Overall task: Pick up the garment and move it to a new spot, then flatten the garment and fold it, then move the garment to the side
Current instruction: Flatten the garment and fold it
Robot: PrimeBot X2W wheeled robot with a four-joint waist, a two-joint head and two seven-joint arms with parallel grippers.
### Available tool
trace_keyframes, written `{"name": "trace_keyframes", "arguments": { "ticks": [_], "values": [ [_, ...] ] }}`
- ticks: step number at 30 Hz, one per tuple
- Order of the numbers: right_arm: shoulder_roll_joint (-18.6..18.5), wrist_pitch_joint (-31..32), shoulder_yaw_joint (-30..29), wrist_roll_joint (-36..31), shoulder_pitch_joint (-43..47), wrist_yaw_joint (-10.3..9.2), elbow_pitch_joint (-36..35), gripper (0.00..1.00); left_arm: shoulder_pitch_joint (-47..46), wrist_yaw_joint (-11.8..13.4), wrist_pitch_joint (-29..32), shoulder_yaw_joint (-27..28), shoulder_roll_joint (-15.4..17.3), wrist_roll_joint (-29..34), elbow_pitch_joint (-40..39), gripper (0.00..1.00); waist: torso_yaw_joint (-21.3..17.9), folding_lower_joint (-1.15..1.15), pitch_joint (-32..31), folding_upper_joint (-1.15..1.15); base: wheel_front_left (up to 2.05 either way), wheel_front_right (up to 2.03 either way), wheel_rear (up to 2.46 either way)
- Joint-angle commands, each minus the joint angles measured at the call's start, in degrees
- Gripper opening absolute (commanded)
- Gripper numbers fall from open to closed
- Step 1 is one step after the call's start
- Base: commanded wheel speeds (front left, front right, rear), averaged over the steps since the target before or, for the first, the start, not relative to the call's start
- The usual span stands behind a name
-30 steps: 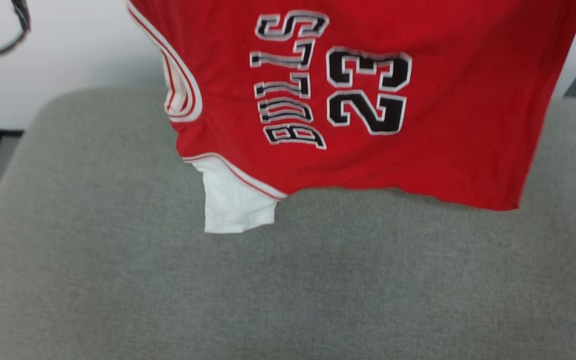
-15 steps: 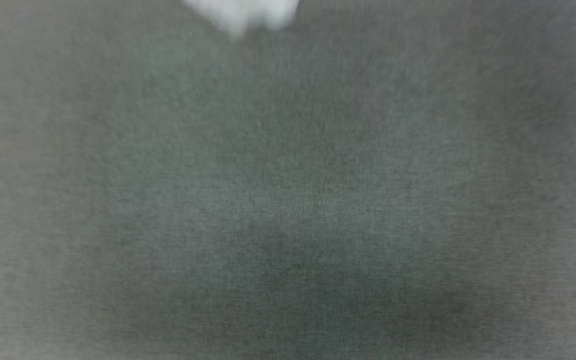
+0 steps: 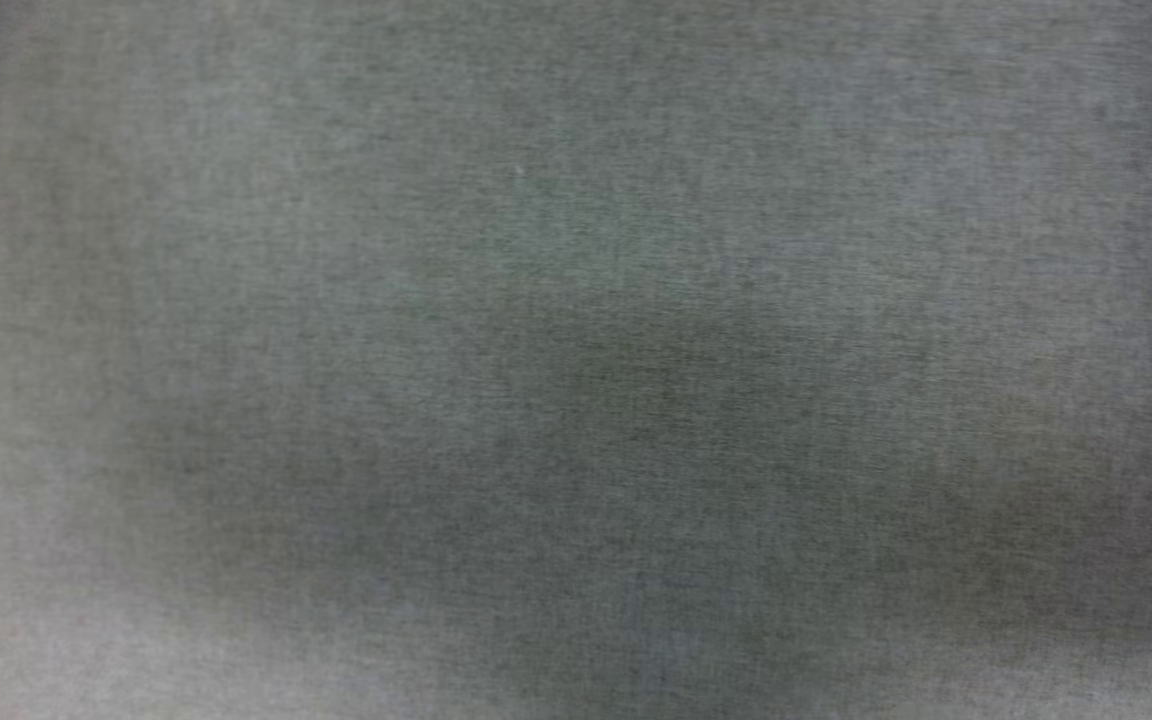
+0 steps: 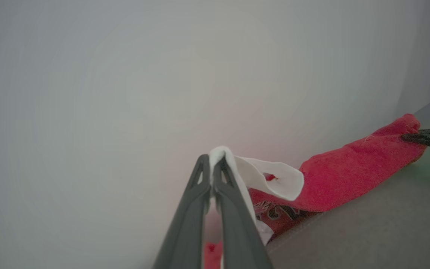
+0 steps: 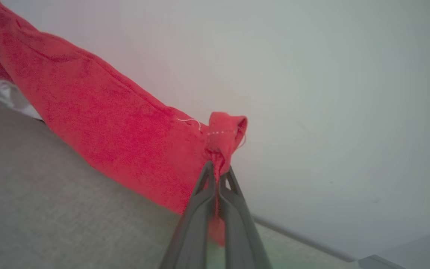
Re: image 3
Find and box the grey fabric sofa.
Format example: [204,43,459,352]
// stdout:
[0,0,1152,720]

